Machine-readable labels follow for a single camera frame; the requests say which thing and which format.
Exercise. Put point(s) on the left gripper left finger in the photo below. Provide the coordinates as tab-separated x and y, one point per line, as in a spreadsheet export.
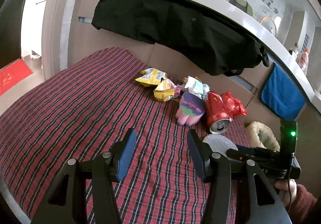
65	198

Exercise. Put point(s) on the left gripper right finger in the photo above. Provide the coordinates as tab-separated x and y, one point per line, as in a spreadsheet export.
257	199

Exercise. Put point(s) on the red soda can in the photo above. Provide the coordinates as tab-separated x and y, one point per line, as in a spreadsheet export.
218	120

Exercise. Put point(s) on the red plastic bag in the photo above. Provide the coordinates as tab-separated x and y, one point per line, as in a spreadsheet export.
232	105

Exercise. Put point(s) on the white blue wrapper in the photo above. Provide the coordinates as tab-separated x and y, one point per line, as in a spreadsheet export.
195	87

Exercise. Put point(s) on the yellow snack wrapper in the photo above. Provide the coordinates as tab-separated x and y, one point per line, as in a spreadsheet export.
151	77

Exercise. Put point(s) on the red sleeve forearm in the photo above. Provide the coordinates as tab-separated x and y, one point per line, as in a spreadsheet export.
305	208

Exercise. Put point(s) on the trash bin with beige liner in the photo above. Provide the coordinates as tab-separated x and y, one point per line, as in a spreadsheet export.
261	136

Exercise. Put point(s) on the person's right hand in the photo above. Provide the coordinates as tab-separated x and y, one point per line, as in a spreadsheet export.
288	191

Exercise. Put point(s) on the blue towel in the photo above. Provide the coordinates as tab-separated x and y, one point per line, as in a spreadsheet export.
280	95

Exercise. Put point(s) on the red plaid cloth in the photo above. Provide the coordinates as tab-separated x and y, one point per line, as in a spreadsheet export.
79	113

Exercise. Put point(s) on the orange bottle on counter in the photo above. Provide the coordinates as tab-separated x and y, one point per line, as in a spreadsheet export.
304	60

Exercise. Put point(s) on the pink purple paper cup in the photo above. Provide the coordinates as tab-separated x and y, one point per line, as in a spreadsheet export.
191	109

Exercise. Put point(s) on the yellow crumpled chip bag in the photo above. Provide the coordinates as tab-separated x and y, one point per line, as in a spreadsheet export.
166	91

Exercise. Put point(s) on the red floor mat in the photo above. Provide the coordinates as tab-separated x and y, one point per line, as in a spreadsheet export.
13	74

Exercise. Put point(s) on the grey countertop edge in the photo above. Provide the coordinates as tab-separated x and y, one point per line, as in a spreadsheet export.
275	48

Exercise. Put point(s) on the black hanging garment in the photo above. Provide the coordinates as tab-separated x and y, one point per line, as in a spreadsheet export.
205	37

